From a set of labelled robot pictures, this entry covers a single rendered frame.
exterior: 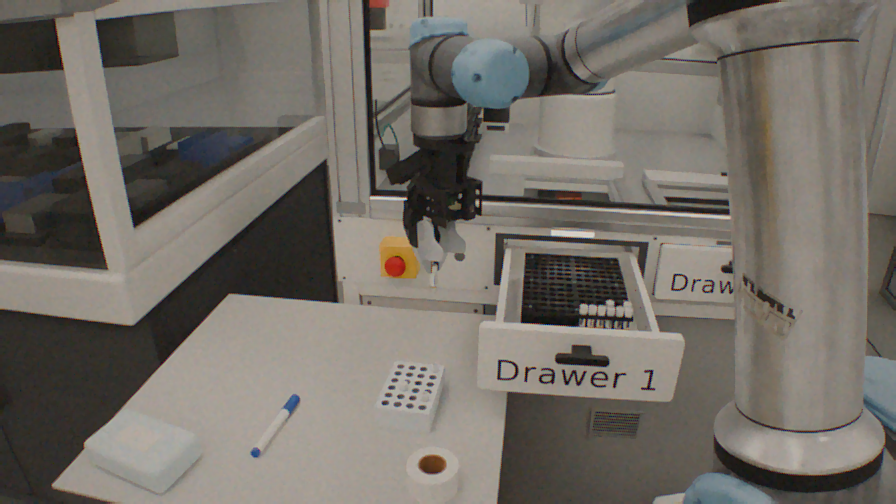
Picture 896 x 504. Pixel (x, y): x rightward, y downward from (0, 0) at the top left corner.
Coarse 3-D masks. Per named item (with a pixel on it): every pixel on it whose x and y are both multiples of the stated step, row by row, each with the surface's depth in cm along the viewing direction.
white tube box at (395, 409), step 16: (400, 368) 97; (416, 368) 95; (416, 384) 93; (432, 384) 92; (384, 400) 88; (400, 400) 88; (416, 400) 88; (432, 400) 88; (384, 416) 87; (400, 416) 86; (416, 416) 85; (432, 416) 88
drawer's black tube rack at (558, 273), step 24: (528, 264) 108; (552, 264) 107; (576, 264) 107; (600, 264) 108; (528, 288) 100; (552, 288) 99; (576, 288) 99; (600, 288) 98; (624, 288) 99; (552, 312) 97; (624, 312) 91
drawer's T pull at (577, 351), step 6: (576, 348) 80; (582, 348) 80; (588, 348) 80; (558, 354) 79; (564, 354) 79; (570, 354) 79; (576, 354) 79; (582, 354) 79; (588, 354) 79; (558, 360) 79; (564, 360) 79; (570, 360) 78; (576, 360) 78; (582, 360) 78; (588, 360) 78; (594, 360) 78; (600, 360) 78; (606, 360) 78; (594, 366) 78; (600, 366) 78; (606, 366) 78
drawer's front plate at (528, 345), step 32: (480, 352) 84; (512, 352) 83; (544, 352) 83; (608, 352) 81; (640, 352) 80; (672, 352) 80; (480, 384) 87; (512, 384) 86; (544, 384) 85; (608, 384) 83; (640, 384) 83; (672, 384) 82
